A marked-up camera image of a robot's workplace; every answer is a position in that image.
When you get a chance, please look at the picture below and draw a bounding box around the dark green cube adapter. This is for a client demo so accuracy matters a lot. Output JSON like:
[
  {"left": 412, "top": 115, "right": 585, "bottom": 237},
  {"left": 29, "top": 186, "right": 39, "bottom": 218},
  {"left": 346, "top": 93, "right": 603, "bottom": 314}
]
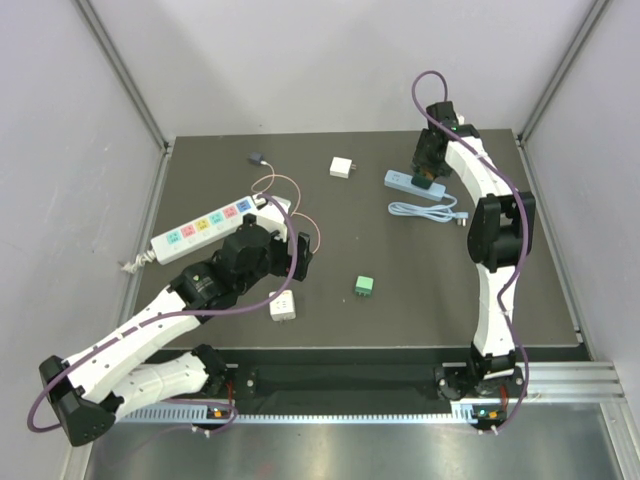
[{"left": 411, "top": 174, "right": 434, "bottom": 190}]

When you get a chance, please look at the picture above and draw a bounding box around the white cube socket adapter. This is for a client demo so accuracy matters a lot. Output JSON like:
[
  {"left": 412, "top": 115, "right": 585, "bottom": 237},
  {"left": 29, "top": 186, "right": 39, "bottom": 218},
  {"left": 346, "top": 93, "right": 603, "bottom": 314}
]
[{"left": 269, "top": 290, "right": 297, "bottom": 324}]

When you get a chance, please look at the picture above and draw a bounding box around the light green usb charger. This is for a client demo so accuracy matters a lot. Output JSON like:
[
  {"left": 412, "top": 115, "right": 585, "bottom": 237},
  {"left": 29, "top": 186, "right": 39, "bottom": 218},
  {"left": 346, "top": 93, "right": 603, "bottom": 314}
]
[{"left": 354, "top": 275, "right": 375, "bottom": 297}]

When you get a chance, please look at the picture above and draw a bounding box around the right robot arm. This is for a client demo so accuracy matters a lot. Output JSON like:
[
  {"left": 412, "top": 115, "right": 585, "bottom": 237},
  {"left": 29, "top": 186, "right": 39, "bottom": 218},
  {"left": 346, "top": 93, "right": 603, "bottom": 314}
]
[{"left": 411, "top": 101, "right": 536, "bottom": 400}]

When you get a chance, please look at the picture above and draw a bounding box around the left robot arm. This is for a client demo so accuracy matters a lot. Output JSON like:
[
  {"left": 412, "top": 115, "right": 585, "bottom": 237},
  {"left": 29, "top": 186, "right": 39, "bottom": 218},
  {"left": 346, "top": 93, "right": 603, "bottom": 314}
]
[{"left": 37, "top": 214, "right": 313, "bottom": 447}]

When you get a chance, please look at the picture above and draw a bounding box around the grey small plug adapter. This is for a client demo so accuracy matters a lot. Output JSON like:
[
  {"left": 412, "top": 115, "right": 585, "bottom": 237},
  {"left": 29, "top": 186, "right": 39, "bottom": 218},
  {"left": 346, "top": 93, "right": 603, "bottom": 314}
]
[{"left": 247, "top": 152, "right": 265, "bottom": 165}]

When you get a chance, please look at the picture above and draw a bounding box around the white multicolour power strip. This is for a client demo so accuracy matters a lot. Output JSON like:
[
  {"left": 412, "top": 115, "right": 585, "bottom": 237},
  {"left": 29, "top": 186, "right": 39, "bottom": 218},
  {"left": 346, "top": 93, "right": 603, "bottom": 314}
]
[{"left": 121, "top": 196, "right": 258, "bottom": 274}]

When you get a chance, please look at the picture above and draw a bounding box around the white charger at back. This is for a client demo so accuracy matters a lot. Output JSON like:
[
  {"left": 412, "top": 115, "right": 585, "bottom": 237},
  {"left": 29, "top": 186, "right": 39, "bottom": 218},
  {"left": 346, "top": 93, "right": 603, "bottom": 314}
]
[{"left": 329, "top": 157, "right": 356, "bottom": 179}]

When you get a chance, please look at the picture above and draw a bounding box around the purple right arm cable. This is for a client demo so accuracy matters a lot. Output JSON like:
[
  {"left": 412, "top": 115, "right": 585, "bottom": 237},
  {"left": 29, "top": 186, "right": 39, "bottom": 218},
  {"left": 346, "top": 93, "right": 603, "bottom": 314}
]
[{"left": 410, "top": 71, "right": 532, "bottom": 436}]

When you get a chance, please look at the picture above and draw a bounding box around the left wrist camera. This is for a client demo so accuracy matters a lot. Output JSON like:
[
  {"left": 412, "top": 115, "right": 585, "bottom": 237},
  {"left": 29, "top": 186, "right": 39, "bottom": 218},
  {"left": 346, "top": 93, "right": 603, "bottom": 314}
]
[{"left": 252, "top": 194, "right": 288, "bottom": 241}]

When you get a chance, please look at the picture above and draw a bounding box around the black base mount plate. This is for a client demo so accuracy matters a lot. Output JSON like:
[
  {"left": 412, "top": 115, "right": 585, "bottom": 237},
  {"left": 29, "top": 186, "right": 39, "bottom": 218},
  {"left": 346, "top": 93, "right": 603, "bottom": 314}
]
[{"left": 169, "top": 347, "right": 506, "bottom": 416}]

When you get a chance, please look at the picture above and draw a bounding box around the slotted cable duct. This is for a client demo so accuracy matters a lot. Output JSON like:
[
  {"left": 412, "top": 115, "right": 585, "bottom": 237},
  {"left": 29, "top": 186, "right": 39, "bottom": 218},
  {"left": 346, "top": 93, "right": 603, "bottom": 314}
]
[{"left": 119, "top": 402, "right": 506, "bottom": 426}]

